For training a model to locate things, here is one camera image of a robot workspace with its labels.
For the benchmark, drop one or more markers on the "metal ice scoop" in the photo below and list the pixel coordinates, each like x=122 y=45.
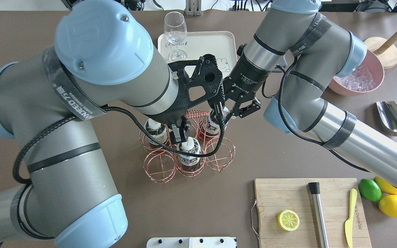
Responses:
x=388 y=115

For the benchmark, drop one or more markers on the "pink bowl with ice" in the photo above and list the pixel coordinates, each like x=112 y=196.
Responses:
x=366 y=78

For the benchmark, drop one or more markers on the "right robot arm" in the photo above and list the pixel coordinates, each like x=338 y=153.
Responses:
x=321 y=50

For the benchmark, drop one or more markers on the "green lime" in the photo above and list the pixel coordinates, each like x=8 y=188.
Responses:
x=370 y=190

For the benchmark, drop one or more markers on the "clear wine glass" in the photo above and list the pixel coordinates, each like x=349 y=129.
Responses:
x=175 y=32

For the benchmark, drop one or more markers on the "aluminium frame post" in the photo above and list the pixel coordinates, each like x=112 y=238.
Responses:
x=193 y=7

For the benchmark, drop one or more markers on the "beige plastic tray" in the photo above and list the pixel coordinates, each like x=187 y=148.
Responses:
x=221 y=44

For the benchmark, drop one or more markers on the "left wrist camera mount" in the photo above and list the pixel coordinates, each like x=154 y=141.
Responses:
x=204 y=73

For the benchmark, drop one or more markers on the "wooden cutting board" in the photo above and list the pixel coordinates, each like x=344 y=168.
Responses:
x=273 y=195

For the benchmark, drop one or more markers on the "wooden glass tree stand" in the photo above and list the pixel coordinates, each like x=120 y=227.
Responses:
x=384 y=49

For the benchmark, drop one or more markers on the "yellow plastic knife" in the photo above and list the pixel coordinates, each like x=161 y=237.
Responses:
x=348 y=225

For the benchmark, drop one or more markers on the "copper wire bottle basket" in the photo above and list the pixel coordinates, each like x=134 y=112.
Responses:
x=160 y=165

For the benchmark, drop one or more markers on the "steel muddler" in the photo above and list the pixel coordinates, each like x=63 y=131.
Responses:
x=319 y=215

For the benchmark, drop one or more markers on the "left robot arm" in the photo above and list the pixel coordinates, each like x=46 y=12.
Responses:
x=100 y=54

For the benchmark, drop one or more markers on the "half lemon slice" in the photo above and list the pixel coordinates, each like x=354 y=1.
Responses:
x=288 y=220

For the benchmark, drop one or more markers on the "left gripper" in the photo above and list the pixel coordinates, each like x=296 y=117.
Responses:
x=165 y=118

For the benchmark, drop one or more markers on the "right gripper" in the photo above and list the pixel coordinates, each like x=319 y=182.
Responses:
x=247 y=76

